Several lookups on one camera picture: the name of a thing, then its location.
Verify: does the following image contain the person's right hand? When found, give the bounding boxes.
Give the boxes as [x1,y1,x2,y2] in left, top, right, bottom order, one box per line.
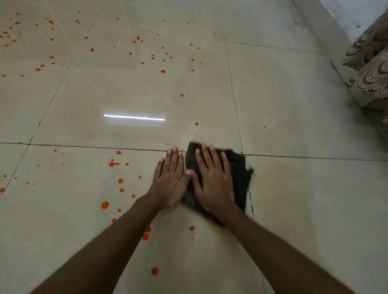
[185,143,236,217]

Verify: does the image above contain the person's left hand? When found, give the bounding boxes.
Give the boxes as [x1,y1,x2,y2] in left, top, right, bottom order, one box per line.
[148,147,192,210]

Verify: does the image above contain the dark plaid cleaning cloth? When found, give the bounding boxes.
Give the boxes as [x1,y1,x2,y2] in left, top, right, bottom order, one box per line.
[181,141,255,227]

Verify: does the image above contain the orange liquid spill drops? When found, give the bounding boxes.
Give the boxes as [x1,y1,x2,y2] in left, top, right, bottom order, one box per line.
[0,11,268,277]

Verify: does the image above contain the person's right forearm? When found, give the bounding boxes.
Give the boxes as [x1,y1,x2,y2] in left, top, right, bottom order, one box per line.
[211,202,356,294]

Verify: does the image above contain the person's left forearm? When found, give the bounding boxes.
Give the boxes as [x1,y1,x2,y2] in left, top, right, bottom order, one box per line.
[30,193,171,294]

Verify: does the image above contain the beige tiled floor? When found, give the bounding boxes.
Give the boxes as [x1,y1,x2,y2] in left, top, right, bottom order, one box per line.
[0,0,388,294]

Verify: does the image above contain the beige patterned curtain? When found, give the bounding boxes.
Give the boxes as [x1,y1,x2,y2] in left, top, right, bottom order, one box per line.
[342,9,388,125]

